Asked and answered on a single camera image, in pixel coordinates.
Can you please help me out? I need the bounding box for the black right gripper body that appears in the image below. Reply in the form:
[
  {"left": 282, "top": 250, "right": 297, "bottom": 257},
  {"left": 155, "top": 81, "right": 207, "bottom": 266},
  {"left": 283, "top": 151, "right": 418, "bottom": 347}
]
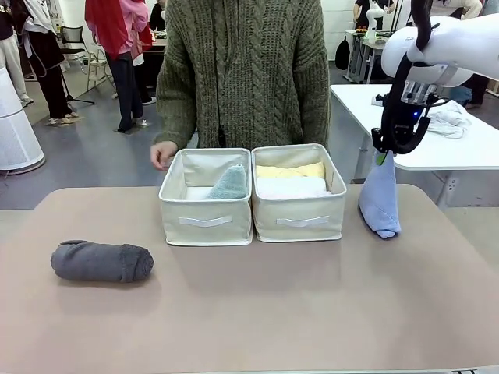
[{"left": 370, "top": 103, "right": 429, "bottom": 154}]

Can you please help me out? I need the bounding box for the lavender cone towel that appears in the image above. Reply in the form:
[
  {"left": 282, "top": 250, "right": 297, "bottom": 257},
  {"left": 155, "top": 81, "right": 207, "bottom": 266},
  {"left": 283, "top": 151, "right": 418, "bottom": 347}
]
[{"left": 357, "top": 150, "right": 402, "bottom": 240}]

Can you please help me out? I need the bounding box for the yellow towel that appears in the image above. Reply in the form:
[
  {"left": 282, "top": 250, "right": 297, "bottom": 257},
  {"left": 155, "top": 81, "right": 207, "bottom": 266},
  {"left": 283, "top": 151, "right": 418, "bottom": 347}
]
[{"left": 255, "top": 161, "right": 326, "bottom": 181}]

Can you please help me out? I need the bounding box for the white towel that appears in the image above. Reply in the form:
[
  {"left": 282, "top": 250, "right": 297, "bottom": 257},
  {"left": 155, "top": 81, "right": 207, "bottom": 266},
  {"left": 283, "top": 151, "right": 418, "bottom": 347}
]
[{"left": 255, "top": 176, "right": 329, "bottom": 198}]

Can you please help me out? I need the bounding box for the mint green cone towel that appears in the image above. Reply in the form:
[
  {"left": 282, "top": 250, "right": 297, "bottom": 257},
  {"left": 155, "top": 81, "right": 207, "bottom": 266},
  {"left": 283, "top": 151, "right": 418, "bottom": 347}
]
[{"left": 203, "top": 163, "right": 249, "bottom": 201}]

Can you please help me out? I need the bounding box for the person right forearm green sleeve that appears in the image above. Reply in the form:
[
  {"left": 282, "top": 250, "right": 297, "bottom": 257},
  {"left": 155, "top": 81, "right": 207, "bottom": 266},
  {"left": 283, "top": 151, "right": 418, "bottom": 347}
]
[{"left": 153, "top": 83, "right": 198, "bottom": 151}]

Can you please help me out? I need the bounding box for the person left forearm green sleeve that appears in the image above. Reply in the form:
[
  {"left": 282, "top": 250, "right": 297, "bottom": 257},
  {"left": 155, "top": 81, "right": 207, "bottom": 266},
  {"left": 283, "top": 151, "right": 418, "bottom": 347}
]
[{"left": 299, "top": 77, "right": 333, "bottom": 148}]

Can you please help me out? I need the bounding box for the person right hand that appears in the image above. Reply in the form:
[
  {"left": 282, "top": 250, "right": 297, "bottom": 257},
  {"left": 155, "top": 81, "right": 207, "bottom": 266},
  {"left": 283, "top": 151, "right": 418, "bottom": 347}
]
[{"left": 149, "top": 140, "right": 178, "bottom": 171}]

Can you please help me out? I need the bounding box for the white background table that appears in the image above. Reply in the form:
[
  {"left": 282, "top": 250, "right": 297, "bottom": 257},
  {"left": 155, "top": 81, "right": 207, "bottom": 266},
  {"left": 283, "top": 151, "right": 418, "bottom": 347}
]
[{"left": 329, "top": 83, "right": 499, "bottom": 184}]

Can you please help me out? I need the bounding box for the white crumpled cloth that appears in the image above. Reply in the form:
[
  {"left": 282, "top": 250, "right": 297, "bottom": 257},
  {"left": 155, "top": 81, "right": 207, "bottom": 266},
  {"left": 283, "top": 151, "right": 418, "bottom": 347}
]
[{"left": 426, "top": 100, "right": 473, "bottom": 139}]

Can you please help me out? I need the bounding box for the grey background workbench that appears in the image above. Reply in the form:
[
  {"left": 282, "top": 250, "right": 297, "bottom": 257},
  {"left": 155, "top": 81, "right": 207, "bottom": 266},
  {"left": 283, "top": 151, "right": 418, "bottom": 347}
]
[{"left": 344, "top": 30, "right": 391, "bottom": 85}]

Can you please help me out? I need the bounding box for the black hanging bag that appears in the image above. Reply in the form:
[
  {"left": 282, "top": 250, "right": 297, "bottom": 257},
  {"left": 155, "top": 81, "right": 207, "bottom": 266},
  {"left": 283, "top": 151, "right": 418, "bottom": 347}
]
[{"left": 335, "top": 36, "right": 352, "bottom": 72}]

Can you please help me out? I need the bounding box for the cream fabric storage bin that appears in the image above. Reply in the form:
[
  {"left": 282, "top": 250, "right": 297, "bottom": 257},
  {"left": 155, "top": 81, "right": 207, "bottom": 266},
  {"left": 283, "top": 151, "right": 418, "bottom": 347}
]
[
  {"left": 157, "top": 147, "right": 254, "bottom": 247},
  {"left": 251, "top": 143, "right": 348, "bottom": 244}
]

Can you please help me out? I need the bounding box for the person torso green sweater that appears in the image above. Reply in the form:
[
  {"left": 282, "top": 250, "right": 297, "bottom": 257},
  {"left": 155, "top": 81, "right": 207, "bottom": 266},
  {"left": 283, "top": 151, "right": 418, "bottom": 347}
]
[{"left": 155, "top": 0, "right": 332, "bottom": 151}]

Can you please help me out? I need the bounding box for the pinkish brown table mat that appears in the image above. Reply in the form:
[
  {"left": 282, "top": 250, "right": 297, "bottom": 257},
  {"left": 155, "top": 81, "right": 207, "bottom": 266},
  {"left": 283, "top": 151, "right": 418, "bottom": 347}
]
[{"left": 0, "top": 183, "right": 499, "bottom": 374}]

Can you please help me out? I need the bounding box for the bystander in red and pink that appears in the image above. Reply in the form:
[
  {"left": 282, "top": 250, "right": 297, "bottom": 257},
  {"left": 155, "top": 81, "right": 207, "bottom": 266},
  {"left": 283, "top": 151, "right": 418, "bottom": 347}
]
[{"left": 84, "top": 0, "right": 154, "bottom": 134}]

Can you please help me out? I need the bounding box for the white step stool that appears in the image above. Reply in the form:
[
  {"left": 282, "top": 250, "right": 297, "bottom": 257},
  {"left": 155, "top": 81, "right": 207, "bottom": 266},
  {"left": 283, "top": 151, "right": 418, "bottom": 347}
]
[{"left": 86, "top": 48, "right": 117, "bottom": 90}]

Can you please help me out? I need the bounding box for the grey rolled towel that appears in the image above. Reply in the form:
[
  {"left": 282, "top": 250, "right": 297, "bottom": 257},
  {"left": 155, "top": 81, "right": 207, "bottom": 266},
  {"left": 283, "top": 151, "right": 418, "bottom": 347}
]
[{"left": 50, "top": 239, "right": 156, "bottom": 284}]

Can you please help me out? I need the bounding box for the black office chair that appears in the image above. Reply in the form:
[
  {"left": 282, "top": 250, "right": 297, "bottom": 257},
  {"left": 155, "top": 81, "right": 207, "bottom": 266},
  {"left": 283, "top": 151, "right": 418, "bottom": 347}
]
[{"left": 59, "top": 25, "right": 86, "bottom": 54}]

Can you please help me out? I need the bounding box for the bystander in light trousers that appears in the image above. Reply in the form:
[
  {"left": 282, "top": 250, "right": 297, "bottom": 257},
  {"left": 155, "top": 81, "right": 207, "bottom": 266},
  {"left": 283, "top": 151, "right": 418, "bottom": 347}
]
[{"left": 0, "top": 0, "right": 35, "bottom": 109}]

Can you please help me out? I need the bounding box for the white ribbed robot pedestal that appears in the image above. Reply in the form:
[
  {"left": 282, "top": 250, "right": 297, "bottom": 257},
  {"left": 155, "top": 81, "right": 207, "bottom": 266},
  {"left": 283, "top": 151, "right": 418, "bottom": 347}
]
[{"left": 0, "top": 65, "right": 45, "bottom": 171}]

